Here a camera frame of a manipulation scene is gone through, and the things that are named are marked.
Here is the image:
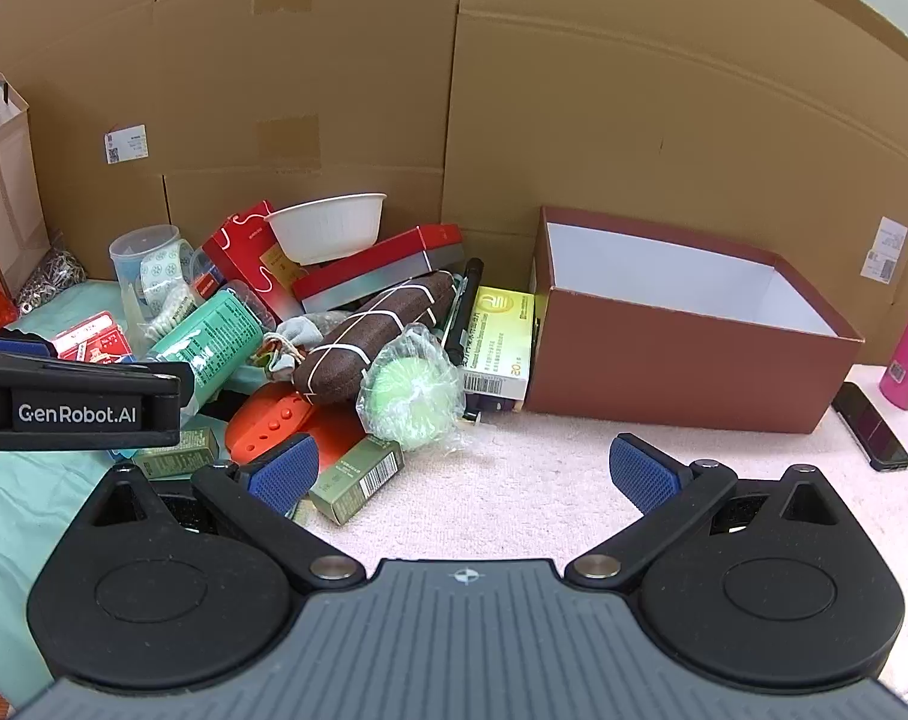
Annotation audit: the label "clear plastic cup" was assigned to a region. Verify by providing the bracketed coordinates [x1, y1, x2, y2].
[109, 225, 197, 316]

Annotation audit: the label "teal cloth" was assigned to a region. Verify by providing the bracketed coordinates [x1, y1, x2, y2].
[0, 279, 278, 691]

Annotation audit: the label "pile of metal rings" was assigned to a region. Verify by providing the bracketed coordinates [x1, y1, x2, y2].
[14, 238, 89, 317]

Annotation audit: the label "red-brown cardboard box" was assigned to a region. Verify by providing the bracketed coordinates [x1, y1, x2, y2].
[525, 205, 867, 436]

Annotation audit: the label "black phone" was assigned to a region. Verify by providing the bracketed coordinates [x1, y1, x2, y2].
[831, 381, 908, 473]

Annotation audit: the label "green cylindrical can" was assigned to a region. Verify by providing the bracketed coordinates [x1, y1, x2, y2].
[149, 289, 267, 407]

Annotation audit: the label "red card pack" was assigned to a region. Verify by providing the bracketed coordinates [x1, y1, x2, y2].
[49, 310, 137, 365]

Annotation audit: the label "yellow-green medicine box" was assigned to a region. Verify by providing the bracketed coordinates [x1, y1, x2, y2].
[461, 285, 537, 403]

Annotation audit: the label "pink bottle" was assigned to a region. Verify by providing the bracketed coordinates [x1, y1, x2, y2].
[877, 262, 908, 412]

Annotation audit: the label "red puzzle-print box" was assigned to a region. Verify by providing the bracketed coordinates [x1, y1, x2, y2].
[202, 200, 306, 320]

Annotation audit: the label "green ball in plastic bag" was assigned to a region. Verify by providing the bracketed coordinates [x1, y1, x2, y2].
[355, 322, 470, 455]

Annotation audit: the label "black pen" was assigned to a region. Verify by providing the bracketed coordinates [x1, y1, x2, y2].
[442, 258, 486, 370]

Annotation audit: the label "white label sticker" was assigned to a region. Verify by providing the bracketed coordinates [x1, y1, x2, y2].
[104, 124, 149, 165]
[860, 215, 908, 285]

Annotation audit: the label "olive green small box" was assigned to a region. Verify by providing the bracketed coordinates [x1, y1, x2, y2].
[307, 435, 407, 527]
[130, 427, 222, 482]

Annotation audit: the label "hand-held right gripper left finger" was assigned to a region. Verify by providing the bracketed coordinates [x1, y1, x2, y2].
[74, 433, 368, 590]

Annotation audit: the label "white plastic bowl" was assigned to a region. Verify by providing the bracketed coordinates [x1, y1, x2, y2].
[262, 193, 389, 268]

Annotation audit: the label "orange silicone holder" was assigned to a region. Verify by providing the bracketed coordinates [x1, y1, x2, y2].
[224, 381, 372, 475]

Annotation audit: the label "brown paper bag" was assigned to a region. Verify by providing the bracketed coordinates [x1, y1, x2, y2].
[0, 73, 54, 302]

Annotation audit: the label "pink towel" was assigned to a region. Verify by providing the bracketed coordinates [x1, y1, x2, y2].
[292, 364, 908, 700]

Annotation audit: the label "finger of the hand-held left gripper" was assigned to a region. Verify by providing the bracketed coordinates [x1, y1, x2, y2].
[0, 336, 59, 365]

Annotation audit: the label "grey cloth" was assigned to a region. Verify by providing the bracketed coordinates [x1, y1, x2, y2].
[260, 313, 350, 385]

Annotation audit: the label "brown cardboard panel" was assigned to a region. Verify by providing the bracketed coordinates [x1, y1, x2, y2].
[439, 0, 908, 365]
[0, 0, 471, 286]

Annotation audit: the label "red and grey flat box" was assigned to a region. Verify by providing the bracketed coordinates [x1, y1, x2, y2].
[292, 223, 467, 316]

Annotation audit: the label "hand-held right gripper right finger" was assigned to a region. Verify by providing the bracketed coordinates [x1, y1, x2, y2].
[565, 432, 866, 589]

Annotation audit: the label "brown glasses case white lines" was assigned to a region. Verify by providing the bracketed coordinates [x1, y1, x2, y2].
[292, 270, 459, 410]

